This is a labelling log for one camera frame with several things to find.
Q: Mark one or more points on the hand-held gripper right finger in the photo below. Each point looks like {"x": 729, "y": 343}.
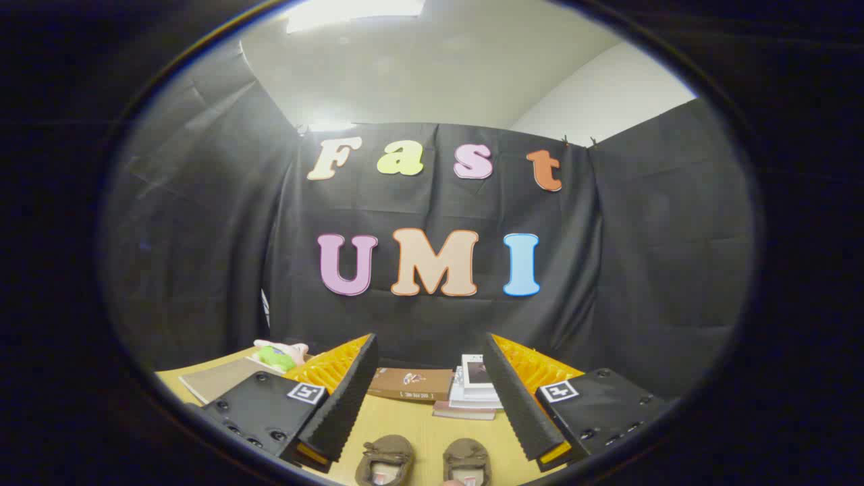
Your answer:
{"x": 516, "y": 405}

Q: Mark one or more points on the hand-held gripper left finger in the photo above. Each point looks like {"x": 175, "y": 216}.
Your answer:
{"x": 347, "y": 405}

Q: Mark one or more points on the brown fuzzy shoe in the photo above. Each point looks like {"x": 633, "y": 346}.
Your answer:
{"x": 386, "y": 451}
{"x": 467, "y": 453}

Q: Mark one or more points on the brown storage box lid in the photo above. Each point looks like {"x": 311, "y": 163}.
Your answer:
{"x": 226, "y": 379}

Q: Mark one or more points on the plain white book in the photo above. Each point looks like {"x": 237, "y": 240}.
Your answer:
{"x": 472, "y": 399}

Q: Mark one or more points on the pale pink book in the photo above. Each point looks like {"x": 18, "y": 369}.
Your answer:
{"x": 462, "y": 412}

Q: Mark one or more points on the brown hardcover book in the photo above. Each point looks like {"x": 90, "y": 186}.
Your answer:
{"x": 408, "y": 383}

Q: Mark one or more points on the pink and green plush toy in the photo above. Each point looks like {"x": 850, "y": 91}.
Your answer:
{"x": 277, "y": 356}

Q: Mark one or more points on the black backdrop cloth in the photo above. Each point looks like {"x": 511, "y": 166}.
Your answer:
{"x": 202, "y": 236}

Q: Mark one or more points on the ceiling light panel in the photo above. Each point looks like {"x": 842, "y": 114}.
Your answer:
{"x": 351, "y": 12}

